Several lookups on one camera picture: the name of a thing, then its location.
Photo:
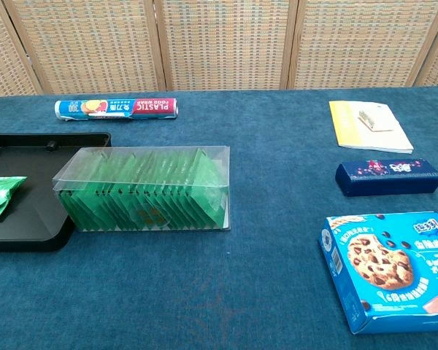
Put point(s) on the clear box of green packets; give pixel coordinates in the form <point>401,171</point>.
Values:
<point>149,171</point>

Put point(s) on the dark blue narrow box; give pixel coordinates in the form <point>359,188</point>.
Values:
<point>387,178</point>

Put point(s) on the black plastic tray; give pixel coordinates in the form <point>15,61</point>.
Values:
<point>33,164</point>

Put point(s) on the plastic food wrap roll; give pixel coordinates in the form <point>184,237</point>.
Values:
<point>117,108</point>

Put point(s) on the row of green tea packets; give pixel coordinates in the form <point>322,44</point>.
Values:
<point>131,204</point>

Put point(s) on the blue felt table cover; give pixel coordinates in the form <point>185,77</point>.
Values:
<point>241,291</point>

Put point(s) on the blue chocolate cookie box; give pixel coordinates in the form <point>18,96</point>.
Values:
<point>379,262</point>

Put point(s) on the woven wicker folding screen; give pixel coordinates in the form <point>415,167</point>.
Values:
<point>222,43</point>

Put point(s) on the yellow white booklet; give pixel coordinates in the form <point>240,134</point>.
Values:
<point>368,135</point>

